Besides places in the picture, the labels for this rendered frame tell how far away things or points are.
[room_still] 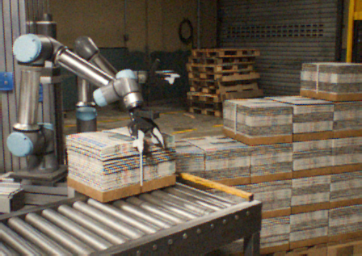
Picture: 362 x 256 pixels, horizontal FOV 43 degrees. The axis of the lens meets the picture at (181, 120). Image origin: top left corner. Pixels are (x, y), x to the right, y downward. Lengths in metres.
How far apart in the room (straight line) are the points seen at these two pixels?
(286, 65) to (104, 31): 4.01
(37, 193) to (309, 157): 1.62
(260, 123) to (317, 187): 0.61
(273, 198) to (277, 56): 7.97
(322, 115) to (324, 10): 7.19
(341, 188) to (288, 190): 0.40
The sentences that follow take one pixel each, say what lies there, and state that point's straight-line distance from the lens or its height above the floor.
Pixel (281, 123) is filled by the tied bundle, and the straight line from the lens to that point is 2.82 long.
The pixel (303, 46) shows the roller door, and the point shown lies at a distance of 10.31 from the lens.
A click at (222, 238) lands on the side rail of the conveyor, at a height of 0.71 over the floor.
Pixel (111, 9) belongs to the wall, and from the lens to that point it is 10.13.
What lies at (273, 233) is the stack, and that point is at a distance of 2.98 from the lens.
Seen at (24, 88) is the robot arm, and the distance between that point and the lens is 2.11.
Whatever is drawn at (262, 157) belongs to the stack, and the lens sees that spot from 2.79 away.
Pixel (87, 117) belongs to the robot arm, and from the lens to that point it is 2.69.
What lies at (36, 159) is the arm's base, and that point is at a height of 0.88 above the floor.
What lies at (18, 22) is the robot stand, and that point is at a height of 1.52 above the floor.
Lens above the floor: 1.42
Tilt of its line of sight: 9 degrees down
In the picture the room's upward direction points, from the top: straight up
